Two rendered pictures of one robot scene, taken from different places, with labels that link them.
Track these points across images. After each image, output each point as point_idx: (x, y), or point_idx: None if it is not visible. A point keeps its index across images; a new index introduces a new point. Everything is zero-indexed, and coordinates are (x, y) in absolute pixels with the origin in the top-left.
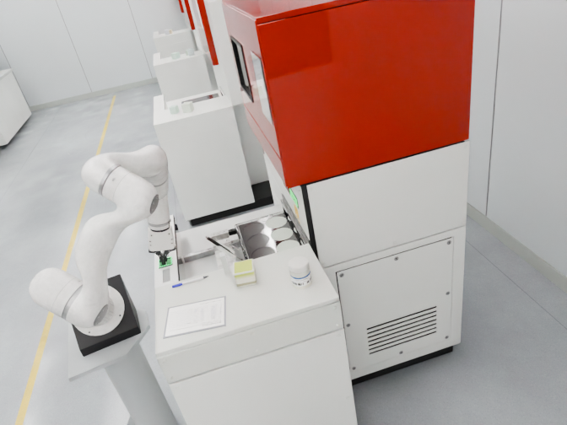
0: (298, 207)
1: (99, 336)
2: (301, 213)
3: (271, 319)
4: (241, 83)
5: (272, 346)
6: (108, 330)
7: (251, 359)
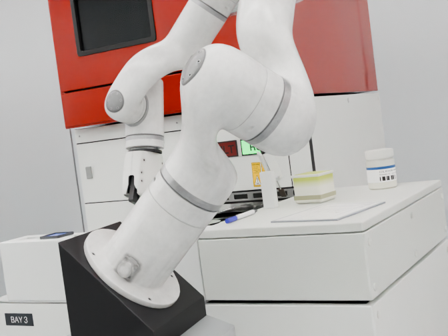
0: None
1: (164, 309)
2: None
3: (417, 194)
4: (81, 50)
5: (421, 248)
6: (174, 296)
7: (414, 270)
